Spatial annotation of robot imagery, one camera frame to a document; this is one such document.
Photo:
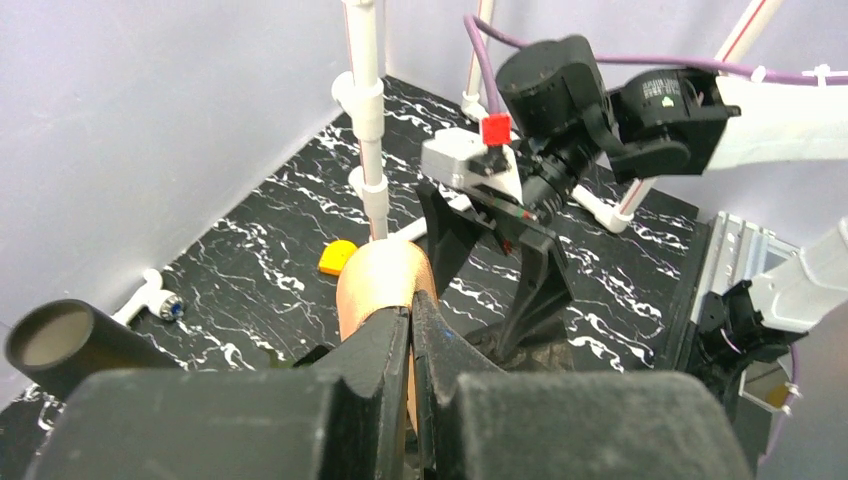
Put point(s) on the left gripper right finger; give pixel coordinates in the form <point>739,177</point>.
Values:
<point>476,421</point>

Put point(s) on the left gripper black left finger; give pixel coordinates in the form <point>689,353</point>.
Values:
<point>342,417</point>

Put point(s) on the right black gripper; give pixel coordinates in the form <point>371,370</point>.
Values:
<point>533,156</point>

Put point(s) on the tan satin ribbon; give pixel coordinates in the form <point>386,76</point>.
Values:
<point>382,274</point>

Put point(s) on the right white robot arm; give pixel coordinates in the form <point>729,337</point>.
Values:
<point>679,118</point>

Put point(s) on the black cone vase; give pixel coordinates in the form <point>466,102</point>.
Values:
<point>59,344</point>

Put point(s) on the small white pipe fitting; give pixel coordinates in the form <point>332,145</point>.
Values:
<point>152,296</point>

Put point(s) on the orange tape measure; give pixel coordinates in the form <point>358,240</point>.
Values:
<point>335,256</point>

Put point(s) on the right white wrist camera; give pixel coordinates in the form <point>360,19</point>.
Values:
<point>461,159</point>

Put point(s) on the white pvc pipe frame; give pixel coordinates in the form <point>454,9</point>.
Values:
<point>359,92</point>

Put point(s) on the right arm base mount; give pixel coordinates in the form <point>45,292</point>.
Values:
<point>742,348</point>

